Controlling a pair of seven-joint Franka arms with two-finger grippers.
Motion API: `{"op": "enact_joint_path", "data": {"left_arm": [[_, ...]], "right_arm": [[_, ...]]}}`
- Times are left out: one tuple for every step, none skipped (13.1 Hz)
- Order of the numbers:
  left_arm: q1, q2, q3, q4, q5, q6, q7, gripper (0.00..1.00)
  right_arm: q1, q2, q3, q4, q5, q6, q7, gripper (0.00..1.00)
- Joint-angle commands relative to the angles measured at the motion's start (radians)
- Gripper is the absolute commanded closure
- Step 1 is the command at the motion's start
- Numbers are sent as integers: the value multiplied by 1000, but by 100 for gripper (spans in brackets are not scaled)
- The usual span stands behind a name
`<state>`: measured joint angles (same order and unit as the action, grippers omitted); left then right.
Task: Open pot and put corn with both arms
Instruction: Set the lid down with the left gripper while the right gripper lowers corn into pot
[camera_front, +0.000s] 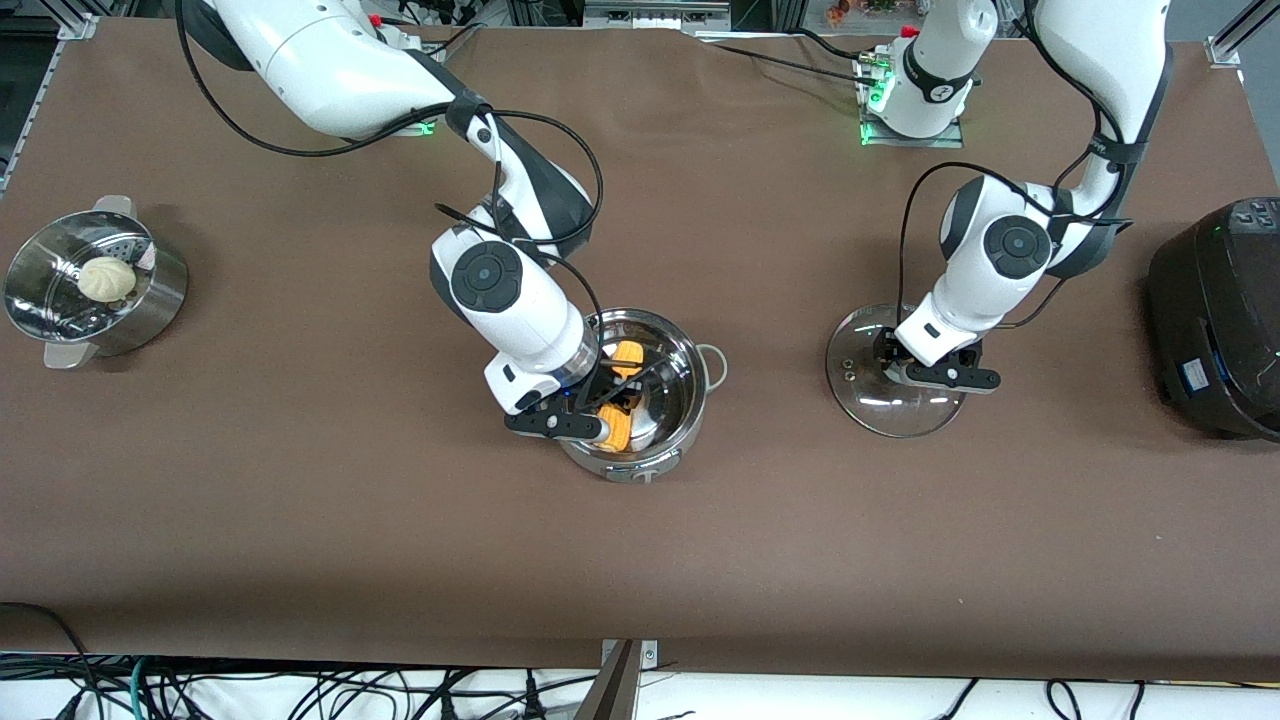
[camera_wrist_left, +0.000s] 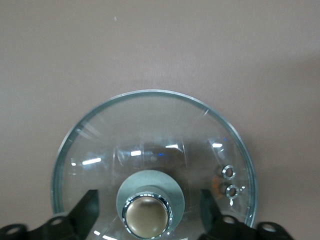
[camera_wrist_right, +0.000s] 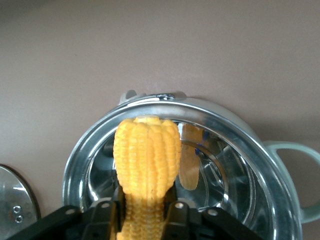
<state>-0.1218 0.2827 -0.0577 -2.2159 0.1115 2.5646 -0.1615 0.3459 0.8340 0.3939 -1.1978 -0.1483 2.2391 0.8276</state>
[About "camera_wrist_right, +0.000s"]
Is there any yellow corn cob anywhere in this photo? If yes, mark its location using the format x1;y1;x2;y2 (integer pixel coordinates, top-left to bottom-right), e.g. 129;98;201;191
112;115;182;240

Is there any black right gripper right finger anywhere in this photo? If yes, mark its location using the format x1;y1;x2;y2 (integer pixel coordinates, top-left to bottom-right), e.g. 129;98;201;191
161;187;267;240

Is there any steel pot with grey handles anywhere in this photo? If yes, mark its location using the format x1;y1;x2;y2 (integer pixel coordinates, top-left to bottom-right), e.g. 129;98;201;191
61;89;320;240

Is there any glass lid with copper knob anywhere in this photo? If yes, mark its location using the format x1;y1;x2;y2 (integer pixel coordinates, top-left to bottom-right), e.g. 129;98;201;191
0;163;41;227

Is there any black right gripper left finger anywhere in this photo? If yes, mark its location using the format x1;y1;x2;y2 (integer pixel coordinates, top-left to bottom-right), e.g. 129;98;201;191
6;186;126;240

